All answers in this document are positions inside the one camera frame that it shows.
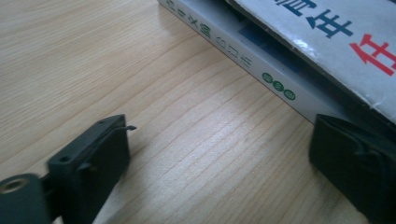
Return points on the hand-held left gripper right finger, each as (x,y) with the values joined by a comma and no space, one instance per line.
(358,161)

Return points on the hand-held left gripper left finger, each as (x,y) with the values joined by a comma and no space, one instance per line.
(93,161)

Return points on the red banner portrait magazine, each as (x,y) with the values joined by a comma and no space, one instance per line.
(342,56)

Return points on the dark blue rock cover magazine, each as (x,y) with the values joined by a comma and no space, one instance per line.
(267,46)

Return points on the snow scene cover magazine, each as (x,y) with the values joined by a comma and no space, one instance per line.
(230,53)

